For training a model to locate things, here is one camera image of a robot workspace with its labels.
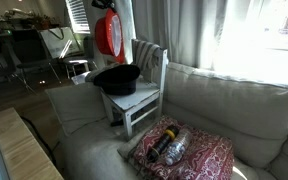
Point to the black hat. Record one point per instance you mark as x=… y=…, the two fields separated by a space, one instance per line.
x=120 y=80

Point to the beige throw pillow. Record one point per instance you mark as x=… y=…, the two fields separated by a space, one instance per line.
x=77 y=105

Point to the white shopping bag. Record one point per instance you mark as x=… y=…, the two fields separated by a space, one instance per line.
x=60 y=41

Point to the white curtain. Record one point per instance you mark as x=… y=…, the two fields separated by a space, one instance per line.
x=240 y=38

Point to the light wooden table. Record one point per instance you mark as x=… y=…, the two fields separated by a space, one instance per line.
x=24 y=158

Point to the small round stool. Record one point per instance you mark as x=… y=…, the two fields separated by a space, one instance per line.
x=71 y=62

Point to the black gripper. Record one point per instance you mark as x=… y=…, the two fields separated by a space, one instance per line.
x=103 y=4

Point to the clear plastic water bottle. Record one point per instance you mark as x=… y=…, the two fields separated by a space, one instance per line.
x=178 y=147

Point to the beige sofa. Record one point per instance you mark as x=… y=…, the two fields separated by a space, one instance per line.
x=252 y=114

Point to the red hat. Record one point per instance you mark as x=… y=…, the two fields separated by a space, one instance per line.
x=109 y=36

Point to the red patterned cushion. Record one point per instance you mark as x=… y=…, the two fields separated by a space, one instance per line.
x=208 y=156

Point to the small white wooden chair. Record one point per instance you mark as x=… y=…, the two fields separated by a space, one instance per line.
x=152 y=60

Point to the black and yellow flashlight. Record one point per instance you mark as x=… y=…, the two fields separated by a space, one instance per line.
x=168 y=135

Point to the black office chair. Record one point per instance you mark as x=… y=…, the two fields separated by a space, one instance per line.
x=30 y=50

